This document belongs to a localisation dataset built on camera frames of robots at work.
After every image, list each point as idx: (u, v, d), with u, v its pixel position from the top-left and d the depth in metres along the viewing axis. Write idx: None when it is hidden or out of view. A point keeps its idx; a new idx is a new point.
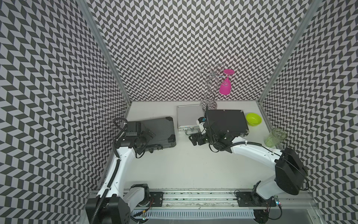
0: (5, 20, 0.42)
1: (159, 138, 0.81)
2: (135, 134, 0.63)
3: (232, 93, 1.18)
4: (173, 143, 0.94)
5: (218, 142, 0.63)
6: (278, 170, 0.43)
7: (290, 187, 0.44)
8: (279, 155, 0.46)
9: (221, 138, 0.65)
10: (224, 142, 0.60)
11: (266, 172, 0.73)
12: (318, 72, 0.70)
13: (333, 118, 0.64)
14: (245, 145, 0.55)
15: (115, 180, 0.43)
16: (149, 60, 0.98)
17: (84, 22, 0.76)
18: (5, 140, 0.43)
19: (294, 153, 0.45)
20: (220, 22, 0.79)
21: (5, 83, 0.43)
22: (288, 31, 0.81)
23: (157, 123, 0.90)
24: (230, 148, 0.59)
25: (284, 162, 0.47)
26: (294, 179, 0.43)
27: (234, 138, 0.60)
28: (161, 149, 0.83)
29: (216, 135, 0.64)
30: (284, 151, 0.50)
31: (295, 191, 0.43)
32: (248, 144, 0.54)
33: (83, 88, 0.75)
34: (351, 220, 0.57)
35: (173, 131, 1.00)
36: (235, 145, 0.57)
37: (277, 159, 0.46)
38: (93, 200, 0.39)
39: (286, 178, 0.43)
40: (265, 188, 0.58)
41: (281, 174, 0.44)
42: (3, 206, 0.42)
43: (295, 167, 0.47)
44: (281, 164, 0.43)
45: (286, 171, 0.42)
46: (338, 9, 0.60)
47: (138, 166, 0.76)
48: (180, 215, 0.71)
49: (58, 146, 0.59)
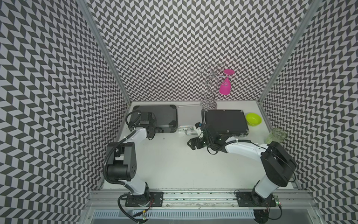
0: (5, 20, 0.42)
1: (161, 122, 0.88)
2: (148, 122, 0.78)
3: (232, 93, 1.18)
4: (174, 128, 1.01)
5: (215, 143, 0.68)
6: (265, 162, 0.46)
7: (278, 178, 0.46)
8: (266, 148, 0.49)
9: (217, 139, 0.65)
10: (219, 143, 0.65)
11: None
12: (318, 72, 0.70)
13: (333, 118, 0.64)
14: (237, 143, 0.59)
15: (131, 137, 0.55)
16: (149, 60, 0.98)
17: (84, 21, 0.76)
18: (5, 140, 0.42)
19: (280, 147, 0.48)
20: (220, 22, 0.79)
21: (5, 83, 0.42)
22: (289, 31, 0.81)
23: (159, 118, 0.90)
24: (224, 148, 0.63)
25: (270, 154, 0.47)
26: (282, 170, 0.45)
27: (228, 137, 0.64)
28: (161, 132, 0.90)
29: (213, 136, 0.69)
30: (270, 144, 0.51)
31: (284, 182, 0.45)
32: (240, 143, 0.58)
33: (83, 88, 0.75)
34: (351, 220, 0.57)
35: (175, 118, 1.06)
36: (229, 143, 0.61)
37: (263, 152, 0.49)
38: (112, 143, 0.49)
39: (274, 171, 0.45)
40: (262, 185, 0.59)
41: (269, 166, 0.46)
42: (3, 206, 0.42)
43: (283, 161, 0.49)
44: (266, 156, 0.46)
45: (272, 162, 0.45)
46: (338, 9, 0.60)
47: (138, 160, 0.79)
48: (180, 215, 0.71)
49: (58, 146, 0.59)
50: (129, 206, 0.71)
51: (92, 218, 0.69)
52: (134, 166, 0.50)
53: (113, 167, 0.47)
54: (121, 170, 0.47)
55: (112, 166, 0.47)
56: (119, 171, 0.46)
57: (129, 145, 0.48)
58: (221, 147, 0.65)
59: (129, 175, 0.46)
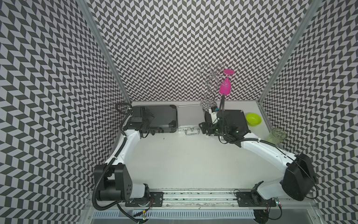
0: (5, 20, 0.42)
1: (161, 122, 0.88)
2: (140, 120, 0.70)
3: (232, 93, 1.18)
4: (174, 128, 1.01)
5: (229, 134, 0.62)
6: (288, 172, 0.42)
7: (295, 193, 0.44)
8: (293, 159, 0.45)
9: (233, 131, 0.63)
10: (236, 135, 0.58)
11: (272, 172, 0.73)
12: (318, 72, 0.70)
13: (333, 118, 0.64)
14: (258, 143, 0.53)
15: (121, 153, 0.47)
16: (149, 60, 0.98)
17: (84, 21, 0.76)
18: (5, 140, 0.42)
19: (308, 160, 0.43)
20: (220, 22, 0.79)
21: (5, 83, 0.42)
22: (289, 31, 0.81)
23: (158, 118, 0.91)
24: (240, 142, 0.58)
25: (295, 166, 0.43)
26: (303, 184, 0.42)
27: (248, 133, 0.58)
28: (161, 132, 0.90)
29: (229, 127, 0.62)
30: (298, 156, 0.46)
31: (300, 197, 0.43)
32: (261, 143, 0.52)
33: (83, 88, 0.75)
34: (351, 220, 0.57)
35: (175, 118, 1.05)
36: (248, 140, 0.55)
37: (289, 162, 0.44)
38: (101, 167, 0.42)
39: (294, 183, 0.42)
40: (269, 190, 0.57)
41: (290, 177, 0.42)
42: (3, 205, 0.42)
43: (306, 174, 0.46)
44: (292, 167, 0.42)
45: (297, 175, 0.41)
46: (338, 9, 0.60)
47: (139, 160, 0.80)
48: (180, 215, 0.71)
49: (58, 146, 0.59)
50: (129, 206, 0.71)
51: (92, 218, 0.69)
52: (128, 186, 0.46)
53: (106, 190, 0.43)
54: (115, 191, 0.42)
55: (105, 190, 0.43)
56: (113, 192, 0.43)
57: (120, 169, 0.42)
58: (237, 140, 0.59)
59: (123, 197, 0.43)
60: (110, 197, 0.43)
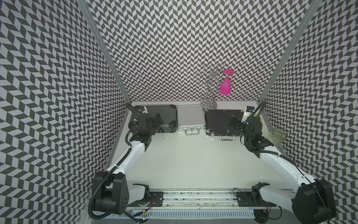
0: (4, 20, 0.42)
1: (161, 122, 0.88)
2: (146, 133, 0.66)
3: (232, 93, 1.18)
4: (174, 127, 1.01)
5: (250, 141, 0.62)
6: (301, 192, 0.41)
7: (306, 215, 0.41)
8: (311, 182, 0.42)
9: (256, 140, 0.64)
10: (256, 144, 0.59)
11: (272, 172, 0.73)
12: (318, 72, 0.70)
13: (333, 118, 0.64)
14: (278, 157, 0.52)
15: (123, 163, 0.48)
16: (149, 60, 0.98)
17: (84, 21, 0.76)
18: (6, 140, 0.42)
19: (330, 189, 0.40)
20: (220, 22, 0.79)
21: (5, 83, 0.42)
22: (289, 31, 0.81)
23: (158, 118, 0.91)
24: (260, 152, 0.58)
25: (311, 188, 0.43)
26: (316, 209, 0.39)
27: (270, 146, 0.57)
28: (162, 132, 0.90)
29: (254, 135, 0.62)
30: (318, 180, 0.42)
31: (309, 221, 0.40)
32: (281, 158, 0.51)
33: (83, 88, 0.75)
34: (351, 220, 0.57)
35: (175, 118, 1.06)
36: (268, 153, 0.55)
37: (304, 183, 0.42)
38: (102, 174, 0.43)
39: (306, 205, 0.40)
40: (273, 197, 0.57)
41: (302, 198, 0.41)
42: (3, 206, 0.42)
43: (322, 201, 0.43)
44: (306, 187, 0.41)
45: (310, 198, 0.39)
46: (338, 9, 0.60)
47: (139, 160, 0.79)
48: (180, 215, 0.71)
49: (58, 146, 0.59)
50: (129, 206, 0.71)
51: (92, 218, 0.69)
52: (124, 198, 0.44)
53: (101, 199, 0.42)
54: (109, 201, 0.42)
55: (100, 199, 0.42)
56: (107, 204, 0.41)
57: (119, 178, 0.41)
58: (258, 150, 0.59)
59: (117, 209, 0.41)
60: (104, 208, 0.41)
